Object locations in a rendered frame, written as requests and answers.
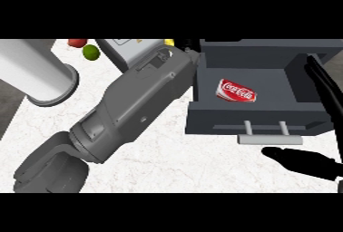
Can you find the dark grey drawer front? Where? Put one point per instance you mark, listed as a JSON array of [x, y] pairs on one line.
[[224, 119]]

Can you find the green lime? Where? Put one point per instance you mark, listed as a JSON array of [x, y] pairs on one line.
[[91, 52]]

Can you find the red fruit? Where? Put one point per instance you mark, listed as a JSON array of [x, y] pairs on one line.
[[78, 42]]

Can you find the yellow fruit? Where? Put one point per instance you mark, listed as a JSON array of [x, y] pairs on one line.
[[169, 42]]

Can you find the red soda can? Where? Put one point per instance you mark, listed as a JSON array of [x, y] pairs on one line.
[[237, 91]]

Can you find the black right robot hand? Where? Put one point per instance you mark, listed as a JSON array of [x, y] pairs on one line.
[[304, 161]]

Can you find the white cylindrical container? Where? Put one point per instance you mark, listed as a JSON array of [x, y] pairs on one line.
[[32, 69]]

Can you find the dark grey open drawer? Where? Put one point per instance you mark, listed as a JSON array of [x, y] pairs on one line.
[[268, 81]]

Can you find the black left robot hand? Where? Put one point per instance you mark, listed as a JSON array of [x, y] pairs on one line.
[[189, 44]]

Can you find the pale grey box appliance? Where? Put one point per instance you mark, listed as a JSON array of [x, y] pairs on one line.
[[128, 51]]

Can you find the dark grey cabinet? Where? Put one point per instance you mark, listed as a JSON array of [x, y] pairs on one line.
[[268, 50]]

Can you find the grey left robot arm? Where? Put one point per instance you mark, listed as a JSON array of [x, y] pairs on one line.
[[134, 102]]

